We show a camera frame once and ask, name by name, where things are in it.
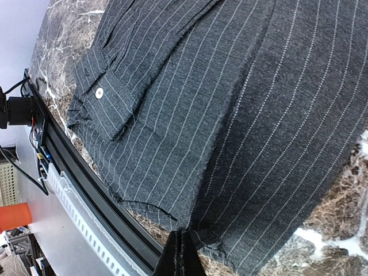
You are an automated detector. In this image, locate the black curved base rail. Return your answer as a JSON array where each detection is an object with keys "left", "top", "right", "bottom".
[{"left": 22, "top": 79, "right": 162, "bottom": 275}]

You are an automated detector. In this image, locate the white slotted cable duct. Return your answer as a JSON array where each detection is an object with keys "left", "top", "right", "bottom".
[{"left": 47, "top": 164, "right": 147, "bottom": 275}]

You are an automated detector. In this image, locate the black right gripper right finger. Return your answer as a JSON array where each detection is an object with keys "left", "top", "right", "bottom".
[{"left": 181, "top": 231, "right": 206, "bottom": 276}]

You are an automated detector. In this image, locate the orange cylinder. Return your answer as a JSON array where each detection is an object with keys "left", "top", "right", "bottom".
[{"left": 0, "top": 202, "right": 33, "bottom": 232}]

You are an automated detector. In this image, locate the black pinstriped long sleeve shirt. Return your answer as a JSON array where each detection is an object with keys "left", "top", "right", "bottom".
[{"left": 67, "top": 1, "right": 367, "bottom": 275}]

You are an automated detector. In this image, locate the black mounted camera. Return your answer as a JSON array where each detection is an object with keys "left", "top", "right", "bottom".
[{"left": 1, "top": 89, "right": 36, "bottom": 129}]

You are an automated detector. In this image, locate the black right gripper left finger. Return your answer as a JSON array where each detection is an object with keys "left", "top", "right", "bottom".
[{"left": 153, "top": 231, "right": 181, "bottom": 276}]

